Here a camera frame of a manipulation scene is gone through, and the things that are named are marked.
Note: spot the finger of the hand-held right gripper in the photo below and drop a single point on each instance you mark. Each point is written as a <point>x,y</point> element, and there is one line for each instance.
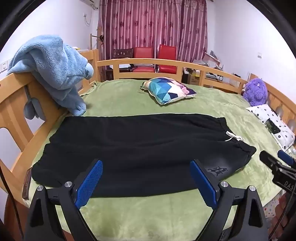
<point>268,158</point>
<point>286,157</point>

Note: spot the white paw-print pillow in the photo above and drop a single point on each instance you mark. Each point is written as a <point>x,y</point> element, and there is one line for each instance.
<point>283,132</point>

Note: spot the maroon striped curtain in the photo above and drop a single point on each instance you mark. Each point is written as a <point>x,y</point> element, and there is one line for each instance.
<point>152,23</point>

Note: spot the colourful triangle-print pillow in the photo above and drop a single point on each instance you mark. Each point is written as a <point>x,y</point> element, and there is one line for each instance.
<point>166,90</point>

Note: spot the white wall socket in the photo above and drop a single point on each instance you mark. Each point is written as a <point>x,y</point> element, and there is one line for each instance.
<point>4,65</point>

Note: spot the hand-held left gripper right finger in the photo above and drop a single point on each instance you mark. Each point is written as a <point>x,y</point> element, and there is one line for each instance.
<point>202,183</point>

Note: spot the wooden coat rack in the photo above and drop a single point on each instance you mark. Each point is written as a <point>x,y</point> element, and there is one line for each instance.
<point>96,39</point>

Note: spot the white air conditioner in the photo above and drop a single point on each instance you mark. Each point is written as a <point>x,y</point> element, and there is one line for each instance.
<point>90,3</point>

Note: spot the red chair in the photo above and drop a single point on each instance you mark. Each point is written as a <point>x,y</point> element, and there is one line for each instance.
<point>143,54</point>
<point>167,54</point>

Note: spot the purple plush toy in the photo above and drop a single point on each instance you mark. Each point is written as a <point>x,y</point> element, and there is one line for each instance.
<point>255,91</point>

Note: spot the pile of cardboard and papers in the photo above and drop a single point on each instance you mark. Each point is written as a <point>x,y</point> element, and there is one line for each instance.
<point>209,60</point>

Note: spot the wooden bed frame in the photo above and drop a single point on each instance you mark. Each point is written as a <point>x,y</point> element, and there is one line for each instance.
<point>13,92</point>

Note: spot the cardboard box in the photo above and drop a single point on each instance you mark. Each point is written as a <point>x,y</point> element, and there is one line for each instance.
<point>193,77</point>

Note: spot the black pants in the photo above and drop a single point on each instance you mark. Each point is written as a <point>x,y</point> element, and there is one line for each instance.
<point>138,150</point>

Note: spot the grey-blue hanging cloth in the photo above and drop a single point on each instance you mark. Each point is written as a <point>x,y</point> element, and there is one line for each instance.
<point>32,106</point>

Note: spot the brown leather tag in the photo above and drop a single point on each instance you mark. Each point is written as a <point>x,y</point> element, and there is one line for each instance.
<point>27,183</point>

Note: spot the dark wooden chair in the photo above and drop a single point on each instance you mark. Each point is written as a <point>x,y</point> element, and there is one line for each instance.
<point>122,53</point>

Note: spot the light blue plush blanket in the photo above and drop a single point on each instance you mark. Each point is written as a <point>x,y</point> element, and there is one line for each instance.
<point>53,69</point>

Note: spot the dark phone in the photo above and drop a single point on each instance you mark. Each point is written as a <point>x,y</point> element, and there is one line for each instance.
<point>272,126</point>

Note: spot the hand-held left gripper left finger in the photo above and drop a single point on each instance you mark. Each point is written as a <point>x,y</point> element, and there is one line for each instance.
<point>91,180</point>

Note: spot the green fleece blanket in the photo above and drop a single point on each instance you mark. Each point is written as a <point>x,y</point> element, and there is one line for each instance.
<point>161,215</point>

